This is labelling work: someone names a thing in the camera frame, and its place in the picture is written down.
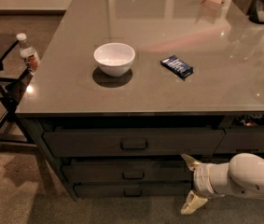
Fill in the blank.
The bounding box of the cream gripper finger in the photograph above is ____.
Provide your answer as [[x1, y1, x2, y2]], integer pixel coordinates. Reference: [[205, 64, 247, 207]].
[[181, 190, 208, 215], [181, 153, 201, 172]]

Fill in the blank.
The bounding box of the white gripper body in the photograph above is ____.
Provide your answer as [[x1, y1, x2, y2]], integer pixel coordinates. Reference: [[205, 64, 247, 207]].
[[193, 163, 215, 198]]

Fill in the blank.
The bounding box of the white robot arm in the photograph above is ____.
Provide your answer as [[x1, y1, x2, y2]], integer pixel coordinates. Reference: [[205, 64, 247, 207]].
[[181, 153, 264, 215]]

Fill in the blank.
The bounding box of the dark counter cabinet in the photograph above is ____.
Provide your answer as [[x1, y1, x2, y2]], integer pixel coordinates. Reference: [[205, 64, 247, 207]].
[[17, 0, 264, 198]]

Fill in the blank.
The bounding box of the blue snack bar wrapper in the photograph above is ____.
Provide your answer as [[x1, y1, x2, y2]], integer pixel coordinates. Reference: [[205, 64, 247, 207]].
[[160, 55, 194, 78]]

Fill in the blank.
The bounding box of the white ceramic bowl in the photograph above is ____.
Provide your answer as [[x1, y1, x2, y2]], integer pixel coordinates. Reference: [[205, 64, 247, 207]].
[[93, 43, 135, 77]]

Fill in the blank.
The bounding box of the clear plastic water bottle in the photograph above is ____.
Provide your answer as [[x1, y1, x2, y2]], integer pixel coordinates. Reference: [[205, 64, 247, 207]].
[[16, 33, 40, 74]]

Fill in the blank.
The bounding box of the dark folding chair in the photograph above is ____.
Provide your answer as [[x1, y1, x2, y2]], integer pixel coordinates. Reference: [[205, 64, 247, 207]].
[[0, 34, 34, 145]]

